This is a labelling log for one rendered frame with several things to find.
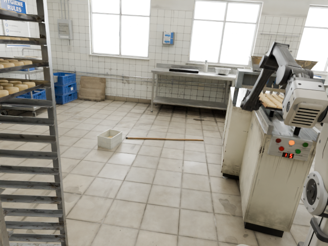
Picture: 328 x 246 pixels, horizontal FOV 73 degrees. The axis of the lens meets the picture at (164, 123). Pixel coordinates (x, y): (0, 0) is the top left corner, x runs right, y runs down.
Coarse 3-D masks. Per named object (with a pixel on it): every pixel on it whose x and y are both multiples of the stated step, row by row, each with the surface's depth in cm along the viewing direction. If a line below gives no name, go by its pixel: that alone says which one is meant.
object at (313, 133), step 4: (268, 92) 297; (304, 128) 160; (308, 128) 153; (312, 128) 146; (316, 128) 147; (308, 132) 152; (312, 132) 146; (316, 132) 140; (320, 132) 137; (312, 136) 145; (316, 136) 139; (316, 140) 139
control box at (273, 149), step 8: (272, 136) 146; (280, 136) 145; (272, 144) 147; (280, 144) 146; (288, 144) 144; (296, 144) 143; (272, 152) 149; (280, 152) 147; (288, 152) 146; (304, 152) 143; (304, 160) 145
